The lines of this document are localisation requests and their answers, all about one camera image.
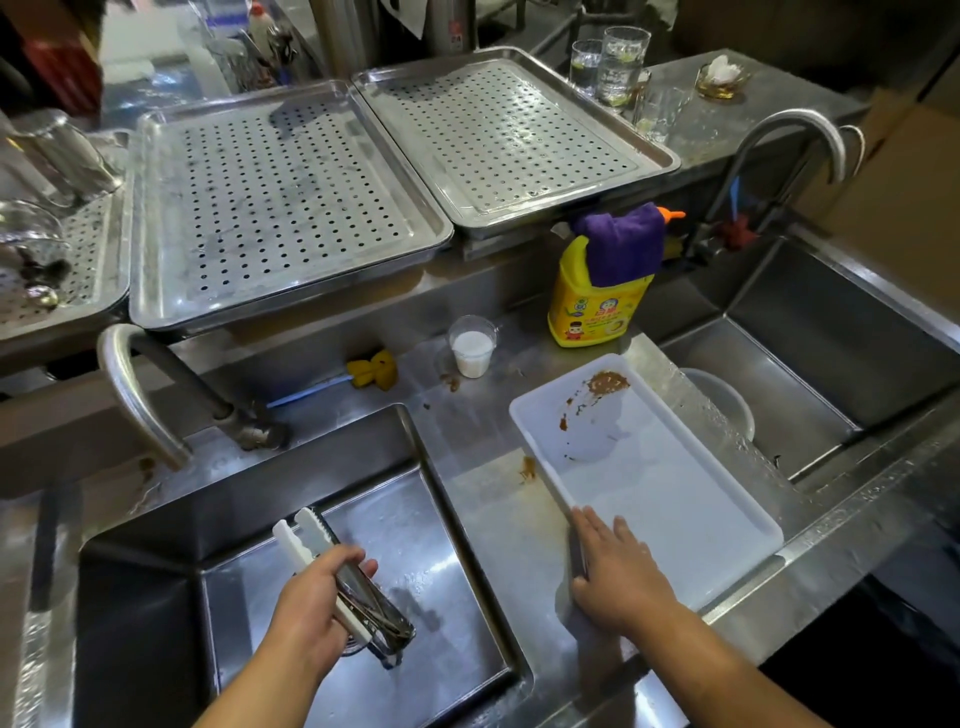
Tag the person's left hand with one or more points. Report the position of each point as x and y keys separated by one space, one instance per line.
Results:
x=311 y=607

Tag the person's right forearm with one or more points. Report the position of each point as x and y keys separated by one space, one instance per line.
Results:
x=712 y=675

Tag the small yellow sponge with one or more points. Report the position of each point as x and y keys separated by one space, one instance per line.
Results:
x=673 y=246

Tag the white plastic tray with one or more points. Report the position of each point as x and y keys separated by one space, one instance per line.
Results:
x=675 y=510

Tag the yellow detergent bottle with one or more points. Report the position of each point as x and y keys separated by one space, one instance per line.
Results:
x=592 y=315

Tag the clear cup with white liquid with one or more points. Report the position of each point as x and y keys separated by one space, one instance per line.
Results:
x=472 y=356

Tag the curved steel faucet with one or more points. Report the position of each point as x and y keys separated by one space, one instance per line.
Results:
x=795 y=120
x=127 y=390

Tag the white bottle with red cap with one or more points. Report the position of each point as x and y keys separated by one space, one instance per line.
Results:
x=261 y=34

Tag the tall steel cylinder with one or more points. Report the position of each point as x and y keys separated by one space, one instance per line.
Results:
x=345 y=34
x=450 y=26

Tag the blue plastic strip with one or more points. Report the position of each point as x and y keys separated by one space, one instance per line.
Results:
x=735 y=195

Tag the perforated steel tray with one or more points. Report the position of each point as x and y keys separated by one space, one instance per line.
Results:
x=510 y=135
x=90 y=270
x=285 y=202

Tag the steel tongs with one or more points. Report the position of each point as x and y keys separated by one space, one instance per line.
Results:
x=375 y=600
x=390 y=634

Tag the red box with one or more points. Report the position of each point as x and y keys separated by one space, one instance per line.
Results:
x=64 y=75

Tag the red cloth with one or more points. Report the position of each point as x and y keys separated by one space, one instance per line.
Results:
x=736 y=234

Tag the glass ashtray with white tissue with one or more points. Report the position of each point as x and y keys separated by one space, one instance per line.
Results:
x=721 y=79

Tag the thin steel faucet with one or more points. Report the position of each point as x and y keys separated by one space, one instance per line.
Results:
x=795 y=180

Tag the person's right hand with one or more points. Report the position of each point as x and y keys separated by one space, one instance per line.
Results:
x=622 y=577

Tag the steel ball-ended bar tool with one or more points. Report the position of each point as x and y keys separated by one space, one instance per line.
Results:
x=41 y=289

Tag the clear glass dish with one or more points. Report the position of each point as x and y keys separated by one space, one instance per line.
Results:
x=30 y=225

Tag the purple cloth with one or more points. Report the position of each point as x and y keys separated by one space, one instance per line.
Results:
x=622 y=244

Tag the white-tipped metal tongs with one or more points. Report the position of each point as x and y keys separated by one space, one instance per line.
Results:
x=296 y=544

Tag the brown cardboard box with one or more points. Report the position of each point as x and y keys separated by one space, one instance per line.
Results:
x=900 y=195

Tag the stainless steel sink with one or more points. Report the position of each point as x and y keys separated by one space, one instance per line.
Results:
x=450 y=600
x=825 y=352

